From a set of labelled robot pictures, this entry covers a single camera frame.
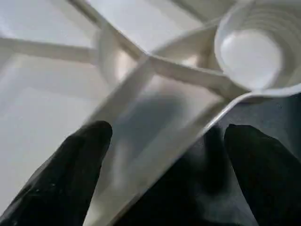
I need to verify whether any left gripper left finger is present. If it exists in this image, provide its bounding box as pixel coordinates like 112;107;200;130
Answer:
0;121;113;226

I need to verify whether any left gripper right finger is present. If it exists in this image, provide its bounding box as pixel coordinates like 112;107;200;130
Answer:
223;124;301;226

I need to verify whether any white plastic table top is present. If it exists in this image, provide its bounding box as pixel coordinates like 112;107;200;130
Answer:
0;0;301;226

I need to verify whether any black mat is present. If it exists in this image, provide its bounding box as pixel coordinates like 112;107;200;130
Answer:
115;92;301;226

